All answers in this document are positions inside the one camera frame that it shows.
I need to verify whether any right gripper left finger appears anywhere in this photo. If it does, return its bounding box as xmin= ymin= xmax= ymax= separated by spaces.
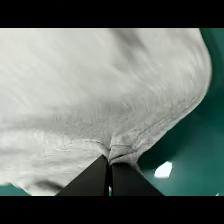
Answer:
xmin=55 ymin=154 xmax=110 ymax=197

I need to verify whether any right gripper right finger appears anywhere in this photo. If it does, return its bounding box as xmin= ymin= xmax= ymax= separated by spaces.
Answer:
xmin=110 ymin=161 xmax=164 ymax=197

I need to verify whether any white garment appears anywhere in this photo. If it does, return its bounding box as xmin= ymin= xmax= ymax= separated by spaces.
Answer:
xmin=0 ymin=28 xmax=213 ymax=197

